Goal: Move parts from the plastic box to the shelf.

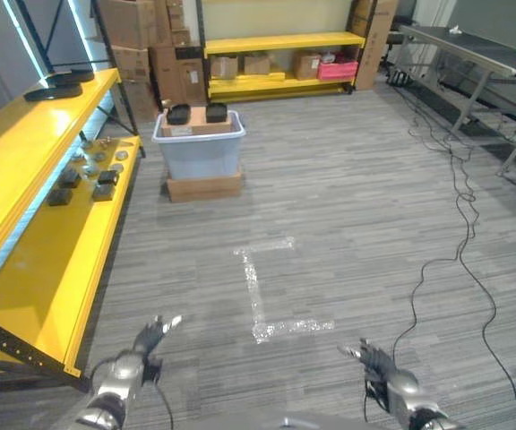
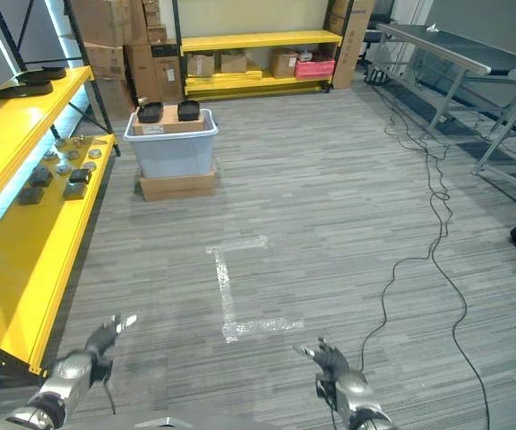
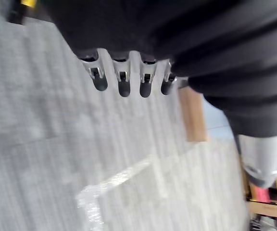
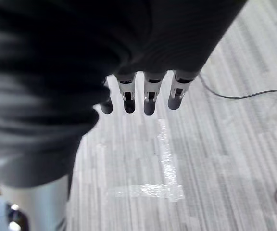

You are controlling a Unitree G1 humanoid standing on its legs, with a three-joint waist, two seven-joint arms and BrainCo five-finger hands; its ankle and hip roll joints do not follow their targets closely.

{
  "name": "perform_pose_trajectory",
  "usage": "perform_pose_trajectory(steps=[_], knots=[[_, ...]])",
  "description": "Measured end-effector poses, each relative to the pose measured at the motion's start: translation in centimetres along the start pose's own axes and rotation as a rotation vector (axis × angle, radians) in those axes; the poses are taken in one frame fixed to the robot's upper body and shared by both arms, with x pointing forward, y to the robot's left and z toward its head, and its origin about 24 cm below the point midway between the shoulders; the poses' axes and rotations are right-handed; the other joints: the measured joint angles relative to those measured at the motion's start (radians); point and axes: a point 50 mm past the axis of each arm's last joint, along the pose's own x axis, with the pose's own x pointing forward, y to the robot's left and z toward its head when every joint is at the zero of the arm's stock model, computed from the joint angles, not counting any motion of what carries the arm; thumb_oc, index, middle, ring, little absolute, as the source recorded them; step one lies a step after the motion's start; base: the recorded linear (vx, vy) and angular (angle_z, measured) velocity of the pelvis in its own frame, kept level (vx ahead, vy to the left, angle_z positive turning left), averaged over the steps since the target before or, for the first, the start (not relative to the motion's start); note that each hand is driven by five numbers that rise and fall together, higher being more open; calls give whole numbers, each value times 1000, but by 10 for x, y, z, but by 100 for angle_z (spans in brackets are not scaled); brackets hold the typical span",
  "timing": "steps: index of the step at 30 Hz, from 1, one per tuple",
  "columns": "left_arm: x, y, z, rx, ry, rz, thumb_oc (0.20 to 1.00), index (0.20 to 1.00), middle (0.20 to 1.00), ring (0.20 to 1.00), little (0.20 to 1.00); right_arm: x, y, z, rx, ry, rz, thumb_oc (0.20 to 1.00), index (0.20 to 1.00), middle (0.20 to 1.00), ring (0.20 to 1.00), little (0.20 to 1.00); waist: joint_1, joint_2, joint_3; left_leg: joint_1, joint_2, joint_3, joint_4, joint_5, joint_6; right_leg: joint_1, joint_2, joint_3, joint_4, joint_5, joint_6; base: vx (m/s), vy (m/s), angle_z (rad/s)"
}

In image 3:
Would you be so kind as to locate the clear plastic box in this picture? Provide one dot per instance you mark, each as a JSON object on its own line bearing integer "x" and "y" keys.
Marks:
{"x": 119, "y": 183}

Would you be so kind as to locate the yellow metal shelf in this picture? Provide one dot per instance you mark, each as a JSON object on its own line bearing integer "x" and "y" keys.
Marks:
{"x": 273, "y": 202}

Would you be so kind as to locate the brown wooden board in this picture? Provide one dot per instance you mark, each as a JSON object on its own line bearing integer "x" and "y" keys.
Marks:
{"x": 193, "y": 115}

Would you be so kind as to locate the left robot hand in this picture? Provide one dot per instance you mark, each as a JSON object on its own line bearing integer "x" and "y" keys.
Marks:
{"x": 167, "y": 31}

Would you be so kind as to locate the yellow and black post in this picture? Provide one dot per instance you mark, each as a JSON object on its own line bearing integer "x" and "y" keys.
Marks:
{"x": 20, "y": 9}

